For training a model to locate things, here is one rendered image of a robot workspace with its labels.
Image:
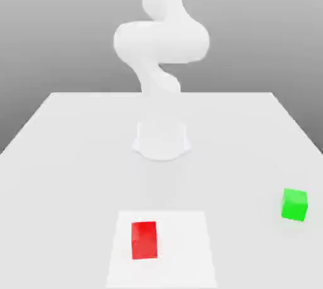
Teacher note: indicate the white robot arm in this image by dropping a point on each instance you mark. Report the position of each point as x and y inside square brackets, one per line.
[161, 41]

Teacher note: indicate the small red cube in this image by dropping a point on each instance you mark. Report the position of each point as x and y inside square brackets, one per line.
[144, 241]

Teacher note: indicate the small green cube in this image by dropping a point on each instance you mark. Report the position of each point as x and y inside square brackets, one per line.
[294, 205]

